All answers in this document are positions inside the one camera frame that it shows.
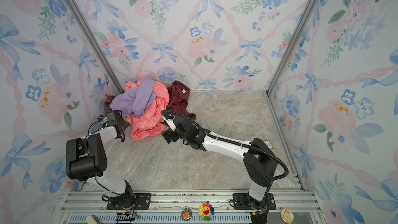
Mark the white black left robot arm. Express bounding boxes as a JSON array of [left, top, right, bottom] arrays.
[[66, 110, 138, 211]]

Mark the white object at bottom edge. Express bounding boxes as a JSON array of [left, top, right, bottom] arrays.
[[85, 216, 101, 224]]

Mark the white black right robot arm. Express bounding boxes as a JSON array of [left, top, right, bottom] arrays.
[[161, 111, 279, 210]]

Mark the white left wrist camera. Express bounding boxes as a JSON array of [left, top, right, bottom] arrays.
[[97, 115, 107, 124]]

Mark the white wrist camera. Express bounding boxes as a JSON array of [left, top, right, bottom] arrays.
[[97, 115, 107, 124], [162, 113, 176, 131]]

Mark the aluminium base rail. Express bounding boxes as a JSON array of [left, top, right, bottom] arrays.
[[55, 189, 326, 224]]

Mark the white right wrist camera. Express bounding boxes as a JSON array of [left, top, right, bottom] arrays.
[[162, 113, 176, 131]]

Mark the rainbow smiling flower toy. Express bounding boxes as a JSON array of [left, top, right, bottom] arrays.
[[199, 202, 215, 221]]

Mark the plaid tartan cloth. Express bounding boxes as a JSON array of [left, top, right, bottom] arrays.
[[104, 95, 115, 112]]

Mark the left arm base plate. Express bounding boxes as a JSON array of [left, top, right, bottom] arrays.
[[106, 193, 152, 211]]

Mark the small card on table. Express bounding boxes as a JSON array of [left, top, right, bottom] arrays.
[[264, 140, 274, 150]]

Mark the aluminium corner post right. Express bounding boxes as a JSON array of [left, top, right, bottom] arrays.
[[266, 0, 319, 97]]

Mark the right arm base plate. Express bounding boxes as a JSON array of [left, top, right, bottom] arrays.
[[229, 193, 276, 211]]

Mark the lavender purple cloth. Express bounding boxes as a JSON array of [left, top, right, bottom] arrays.
[[110, 76, 157, 118]]

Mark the pink patterned cloth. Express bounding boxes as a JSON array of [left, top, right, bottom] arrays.
[[125, 76, 170, 141]]

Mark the maroon cloth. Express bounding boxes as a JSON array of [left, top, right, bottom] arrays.
[[166, 81, 197, 120]]

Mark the black corrugated cable conduit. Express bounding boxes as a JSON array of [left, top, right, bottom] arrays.
[[160, 109, 290, 182]]

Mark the round beige disc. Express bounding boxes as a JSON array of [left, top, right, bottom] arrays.
[[280, 208, 294, 224]]

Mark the aluminium corner post left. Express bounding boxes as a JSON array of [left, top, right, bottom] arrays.
[[65, 0, 124, 93]]

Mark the aluminium corner post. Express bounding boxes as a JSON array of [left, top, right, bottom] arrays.
[[266, 0, 319, 97], [65, 0, 124, 93]]

